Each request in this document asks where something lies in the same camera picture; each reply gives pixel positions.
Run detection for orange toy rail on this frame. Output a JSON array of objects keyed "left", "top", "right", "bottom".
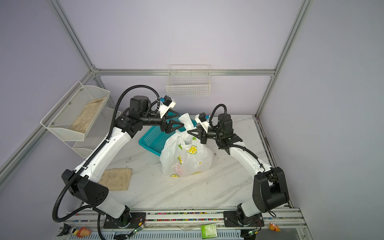
[
  {"left": 74, "top": 227, "right": 92, "bottom": 238},
  {"left": 269, "top": 223, "right": 281, "bottom": 232}
]

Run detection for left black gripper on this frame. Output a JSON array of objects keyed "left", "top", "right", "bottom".
[{"left": 141, "top": 110, "right": 185, "bottom": 134}]

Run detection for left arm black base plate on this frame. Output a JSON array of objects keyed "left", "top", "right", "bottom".
[{"left": 103, "top": 212, "right": 146, "bottom": 229}]

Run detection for lower white mesh shelf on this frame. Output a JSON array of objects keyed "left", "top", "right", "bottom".
[{"left": 64, "top": 107, "right": 114, "bottom": 159}]

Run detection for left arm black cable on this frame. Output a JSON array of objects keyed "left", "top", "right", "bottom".
[{"left": 52, "top": 84, "right": 160, "bottom": 223}]

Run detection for white plastic bag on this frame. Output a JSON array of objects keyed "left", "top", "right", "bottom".
[{"left": 160, "top": 113, "right": 213, "bottom": 178}]

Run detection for teal plastic basket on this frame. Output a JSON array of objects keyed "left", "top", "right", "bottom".
[{"left": 138, "top": 118, "right": 198, "bottom": 157}]

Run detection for wrist white camera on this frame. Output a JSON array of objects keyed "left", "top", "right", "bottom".
[
  {"left": 195, "top": 113, "right": 210, "bottom": 133},
  {"left": 158, "top": 96, "right": 176, "bottom": 118}
]

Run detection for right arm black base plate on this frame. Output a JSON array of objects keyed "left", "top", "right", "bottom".
[{"left": 223, "top": 210, "right": 265, "bottom": 228}]

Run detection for aluminium mounting rail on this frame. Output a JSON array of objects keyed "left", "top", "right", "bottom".
[{"left": 61, "top": 206, "right": 308, "bottom": 232}]

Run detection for orange toy right rail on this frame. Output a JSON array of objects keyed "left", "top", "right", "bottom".
[{"left": 269, "top": 223, "right": 281, "bottom": 232}]

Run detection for upper white mesh shelf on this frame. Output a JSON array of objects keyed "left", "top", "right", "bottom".
[{"left": 40, "top": 81, "right": 110, "bottom": 142}]

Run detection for beige glove in shelf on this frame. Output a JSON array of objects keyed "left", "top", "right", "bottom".
[{"left": 70, "top": 97, "right": 106, "bottom": 134}]

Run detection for beige glove on table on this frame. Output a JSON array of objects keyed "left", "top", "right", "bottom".
[{"left": 98, "top": 168, "right": 133, "bottom": 191}]

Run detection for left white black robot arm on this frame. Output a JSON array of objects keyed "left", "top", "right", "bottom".
[{"left": 52, "top": 96, "right": 183, "bottom": 226}]

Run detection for white mesh shelf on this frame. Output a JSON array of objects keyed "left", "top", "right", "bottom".
[
  {"left": 64, "top": 107, "right": 114, "bottom": 159},
  {"left": 40, "top": 81, "right": 110, "bottom": 142}
]

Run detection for orange toy left rail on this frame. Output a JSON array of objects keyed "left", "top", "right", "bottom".
[{"left": 74, "top": 227, "right": 92, "bottom": 238}]

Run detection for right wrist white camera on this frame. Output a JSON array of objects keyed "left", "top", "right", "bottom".
[{"left": 195, "top": 113, "right": 210, "bottom": 133}]

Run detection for black small object left rail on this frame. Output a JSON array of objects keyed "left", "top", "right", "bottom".
[{"left": 57, "top": 224, "right": 72, "bottom": 237}]

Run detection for white wire wall basket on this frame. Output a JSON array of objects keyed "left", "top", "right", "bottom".
[{"left": 166, "top": 65, "right": 211, "bottom": 97}]

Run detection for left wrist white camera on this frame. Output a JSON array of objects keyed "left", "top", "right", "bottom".
[{"left": 158, "top": 96, "right": 176, "bottom": 118}]

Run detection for green small box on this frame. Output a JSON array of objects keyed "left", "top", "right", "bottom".
[{"left": 201, "top": 224, "right": 218, "bottom": 240}]

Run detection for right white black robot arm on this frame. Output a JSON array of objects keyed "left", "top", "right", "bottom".
[{"left": 188, "top": 113, "right": 290, "bottom": 225}]

